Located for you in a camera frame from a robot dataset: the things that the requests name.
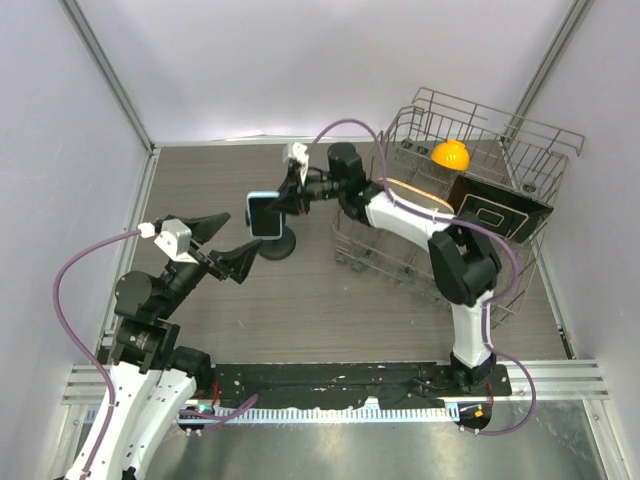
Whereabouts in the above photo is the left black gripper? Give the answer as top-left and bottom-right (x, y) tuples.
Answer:
(156, 212), (262, 317)

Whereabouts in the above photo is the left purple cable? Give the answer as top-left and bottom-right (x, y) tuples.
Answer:
(52, 228), (260, 480)

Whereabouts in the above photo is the black square plate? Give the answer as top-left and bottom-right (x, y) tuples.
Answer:
(447, 175), (554, 244)

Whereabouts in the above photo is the phone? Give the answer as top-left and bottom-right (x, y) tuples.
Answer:
(246, 190), (284, 241)

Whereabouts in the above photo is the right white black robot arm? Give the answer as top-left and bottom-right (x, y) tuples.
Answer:
(268, 142), (501, 395)

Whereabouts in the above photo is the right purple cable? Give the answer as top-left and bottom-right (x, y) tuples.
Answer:
(305, 117), (538, 435)

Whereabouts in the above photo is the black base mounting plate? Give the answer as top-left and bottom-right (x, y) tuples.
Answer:
(213, 362), (512, 410)

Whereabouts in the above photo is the purple cable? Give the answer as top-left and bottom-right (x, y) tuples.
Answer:
(52, 228), (260, 480)
(305, 117), (538, 435)

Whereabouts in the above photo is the oval wooden board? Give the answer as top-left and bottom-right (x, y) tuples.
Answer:
(368, 178), (454, 226)

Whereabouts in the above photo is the orange bowl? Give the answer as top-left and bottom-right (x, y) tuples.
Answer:
(431, 140), (471, 171)

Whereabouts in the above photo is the white slotted cable duct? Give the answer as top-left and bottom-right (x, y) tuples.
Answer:
(84, 403), (460, 424)

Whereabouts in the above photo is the black phone stand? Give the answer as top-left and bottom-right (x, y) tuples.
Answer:
(258, 214), (297, 261)

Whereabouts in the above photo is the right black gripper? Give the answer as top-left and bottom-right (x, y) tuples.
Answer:
(268, 163), (347, 215)

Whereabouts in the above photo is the aluminium frame rail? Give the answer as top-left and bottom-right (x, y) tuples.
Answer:
(61, 359), (610, 405)

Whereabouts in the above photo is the grey wire dish rack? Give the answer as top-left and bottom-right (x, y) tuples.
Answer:
(327, 88), (585, 326)

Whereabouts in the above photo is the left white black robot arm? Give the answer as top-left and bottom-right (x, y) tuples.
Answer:
(53, 212), (261, 479)

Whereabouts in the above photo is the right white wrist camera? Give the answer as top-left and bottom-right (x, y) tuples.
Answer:
(283, 142), (309, 186)

